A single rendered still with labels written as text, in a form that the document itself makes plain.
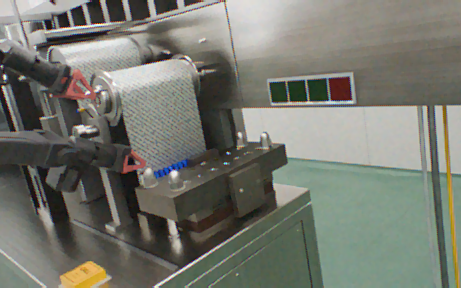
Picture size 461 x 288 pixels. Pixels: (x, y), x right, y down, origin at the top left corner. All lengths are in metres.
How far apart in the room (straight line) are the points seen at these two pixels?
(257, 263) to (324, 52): 0.53
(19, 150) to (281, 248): 0.67
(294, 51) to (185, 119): 0.36
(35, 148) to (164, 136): 0.36
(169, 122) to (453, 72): 0.68
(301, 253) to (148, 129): 0.54
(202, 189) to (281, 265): 0.32
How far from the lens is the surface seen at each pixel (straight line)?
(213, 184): 0.99
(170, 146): 1.14
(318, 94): 1.01
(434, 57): 0.89
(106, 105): 1.08
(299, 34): 1.03
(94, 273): 0.95
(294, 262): 1.19
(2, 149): 0.87
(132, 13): 1.58
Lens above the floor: 1.34
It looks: 14 degrees down
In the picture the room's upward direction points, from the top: 11 degrees counter-clockwise
